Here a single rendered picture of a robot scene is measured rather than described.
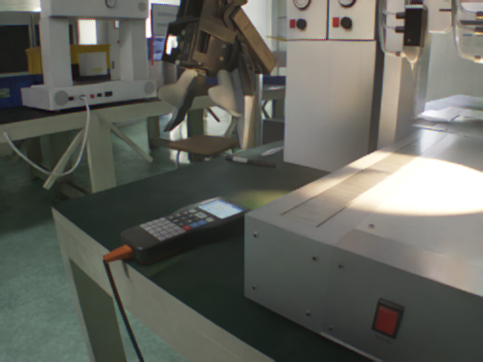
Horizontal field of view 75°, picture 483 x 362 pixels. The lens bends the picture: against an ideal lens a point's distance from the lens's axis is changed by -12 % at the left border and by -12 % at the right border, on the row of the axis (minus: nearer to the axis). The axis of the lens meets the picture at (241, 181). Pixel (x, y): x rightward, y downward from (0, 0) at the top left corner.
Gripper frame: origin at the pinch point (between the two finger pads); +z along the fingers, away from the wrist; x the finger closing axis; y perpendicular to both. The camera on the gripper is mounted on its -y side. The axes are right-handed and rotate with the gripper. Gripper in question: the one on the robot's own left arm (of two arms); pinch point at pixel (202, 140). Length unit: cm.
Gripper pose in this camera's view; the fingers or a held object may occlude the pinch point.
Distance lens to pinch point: 48.7
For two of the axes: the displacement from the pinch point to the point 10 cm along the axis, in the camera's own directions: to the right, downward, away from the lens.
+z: -1.9, 9.7, 1.5
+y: -7.1, -0.3, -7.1
